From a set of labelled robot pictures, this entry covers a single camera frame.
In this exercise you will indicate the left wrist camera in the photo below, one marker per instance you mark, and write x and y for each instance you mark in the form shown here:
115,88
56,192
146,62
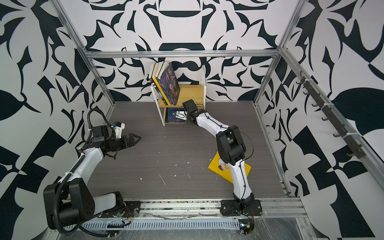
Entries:
118,129

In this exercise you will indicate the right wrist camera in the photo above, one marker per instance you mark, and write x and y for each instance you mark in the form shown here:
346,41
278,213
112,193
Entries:
181,115

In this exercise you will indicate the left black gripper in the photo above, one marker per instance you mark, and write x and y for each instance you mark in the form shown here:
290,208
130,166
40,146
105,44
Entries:
125,143

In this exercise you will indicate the yellow cartoon book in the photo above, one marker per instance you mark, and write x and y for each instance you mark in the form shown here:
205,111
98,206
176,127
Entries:
219,167
154,74

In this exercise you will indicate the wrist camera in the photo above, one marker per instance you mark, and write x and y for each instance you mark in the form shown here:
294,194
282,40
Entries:
118,129
181,115

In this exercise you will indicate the white slotted cable duct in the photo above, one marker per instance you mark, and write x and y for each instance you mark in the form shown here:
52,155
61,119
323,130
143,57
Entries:
174,224

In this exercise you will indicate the wall coat hook rail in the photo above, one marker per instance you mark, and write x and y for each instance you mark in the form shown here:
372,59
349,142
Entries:
330,112

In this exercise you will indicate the blue book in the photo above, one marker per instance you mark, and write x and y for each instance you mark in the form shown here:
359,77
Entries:
170,116

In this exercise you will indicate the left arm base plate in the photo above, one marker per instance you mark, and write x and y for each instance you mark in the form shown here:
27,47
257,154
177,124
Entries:
130,209

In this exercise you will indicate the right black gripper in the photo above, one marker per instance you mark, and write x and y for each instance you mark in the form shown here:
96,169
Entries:
188,121

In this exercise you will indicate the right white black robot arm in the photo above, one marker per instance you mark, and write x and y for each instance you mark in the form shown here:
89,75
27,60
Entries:
231,149

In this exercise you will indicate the dark portrait book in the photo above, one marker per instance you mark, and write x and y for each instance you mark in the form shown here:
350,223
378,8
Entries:
163,82
174,85

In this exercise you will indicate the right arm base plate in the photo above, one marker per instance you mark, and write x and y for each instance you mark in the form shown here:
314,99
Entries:
230,208

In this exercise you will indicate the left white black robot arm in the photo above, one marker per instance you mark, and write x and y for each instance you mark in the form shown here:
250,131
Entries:
68,203

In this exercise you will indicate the wooden white frame bookshelf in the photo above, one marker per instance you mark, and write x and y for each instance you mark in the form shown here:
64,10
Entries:
197,93

